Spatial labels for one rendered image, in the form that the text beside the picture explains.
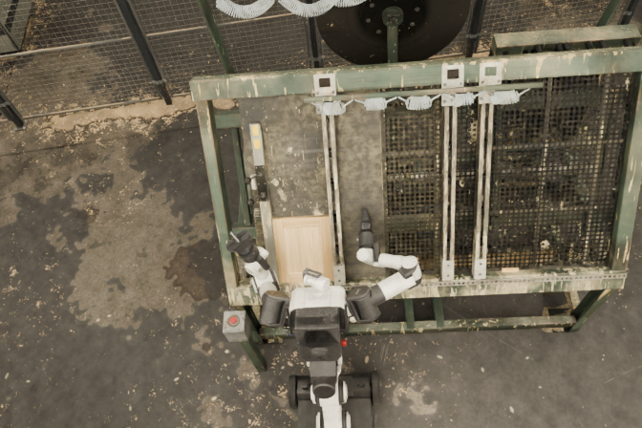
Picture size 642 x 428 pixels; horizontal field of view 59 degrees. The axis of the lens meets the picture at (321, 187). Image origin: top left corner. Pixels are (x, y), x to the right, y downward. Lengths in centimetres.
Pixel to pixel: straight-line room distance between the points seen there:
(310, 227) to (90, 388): 207
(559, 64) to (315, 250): 154
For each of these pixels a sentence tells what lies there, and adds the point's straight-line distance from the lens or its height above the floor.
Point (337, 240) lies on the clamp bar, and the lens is 307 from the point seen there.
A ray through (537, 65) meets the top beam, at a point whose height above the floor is 190.
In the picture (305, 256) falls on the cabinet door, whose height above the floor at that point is 103.
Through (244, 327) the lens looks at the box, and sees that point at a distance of 316.
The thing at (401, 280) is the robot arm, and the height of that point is 137.
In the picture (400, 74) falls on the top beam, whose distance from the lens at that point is 270.
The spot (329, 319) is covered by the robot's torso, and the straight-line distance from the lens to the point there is 260.
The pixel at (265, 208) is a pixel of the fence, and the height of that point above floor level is 130.
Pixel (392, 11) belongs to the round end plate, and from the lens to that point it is 302.
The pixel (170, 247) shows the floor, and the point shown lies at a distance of 458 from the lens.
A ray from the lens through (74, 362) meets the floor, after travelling 450.
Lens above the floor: 385
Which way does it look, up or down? 57 degrees down
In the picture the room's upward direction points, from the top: 9 degrees counter-clockwise
